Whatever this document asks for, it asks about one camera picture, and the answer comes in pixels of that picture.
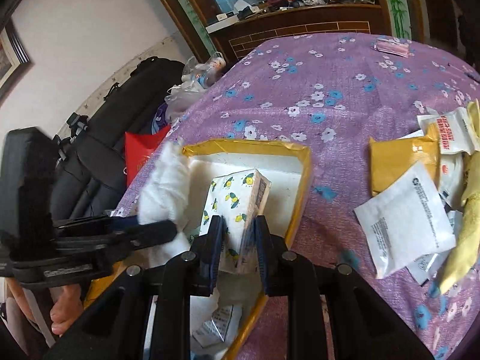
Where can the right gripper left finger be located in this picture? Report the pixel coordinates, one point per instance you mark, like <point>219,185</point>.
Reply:
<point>208,249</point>

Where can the wooden cabinet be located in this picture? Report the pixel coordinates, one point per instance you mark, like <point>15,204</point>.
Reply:
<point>236,27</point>

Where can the clear plastic bags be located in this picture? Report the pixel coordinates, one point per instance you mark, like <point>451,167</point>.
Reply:
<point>196,79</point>

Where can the pink packet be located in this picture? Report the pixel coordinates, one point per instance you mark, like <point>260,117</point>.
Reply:
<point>392,47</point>

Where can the black sofa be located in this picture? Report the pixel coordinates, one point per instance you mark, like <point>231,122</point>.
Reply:
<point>91,173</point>

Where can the white desiccant packet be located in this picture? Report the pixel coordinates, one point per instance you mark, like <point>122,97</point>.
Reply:
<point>405,222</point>

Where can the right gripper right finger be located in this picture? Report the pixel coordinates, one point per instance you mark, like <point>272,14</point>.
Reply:
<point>272,266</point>

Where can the lemon print tissue pack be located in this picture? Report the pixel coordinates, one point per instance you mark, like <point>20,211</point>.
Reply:
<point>238,197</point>

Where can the red bag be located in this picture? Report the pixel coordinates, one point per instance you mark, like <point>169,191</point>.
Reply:
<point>138,149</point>

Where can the white red-text sachet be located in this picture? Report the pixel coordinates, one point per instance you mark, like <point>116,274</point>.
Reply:
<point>455,131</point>

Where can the purple floral tablecloth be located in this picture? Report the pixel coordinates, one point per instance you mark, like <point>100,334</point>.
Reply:
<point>333,92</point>

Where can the framed picture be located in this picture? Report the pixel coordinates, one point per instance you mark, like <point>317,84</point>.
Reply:
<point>15,60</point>

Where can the white fluffy cloth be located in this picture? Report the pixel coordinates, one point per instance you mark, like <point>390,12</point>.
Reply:
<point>165,196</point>

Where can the person's hand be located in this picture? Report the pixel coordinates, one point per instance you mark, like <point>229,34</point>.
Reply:
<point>67,309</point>

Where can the yellow taped foam box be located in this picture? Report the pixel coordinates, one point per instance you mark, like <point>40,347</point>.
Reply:
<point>222,322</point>

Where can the gold foil packet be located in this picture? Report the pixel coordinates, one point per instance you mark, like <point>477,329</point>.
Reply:
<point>389,160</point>

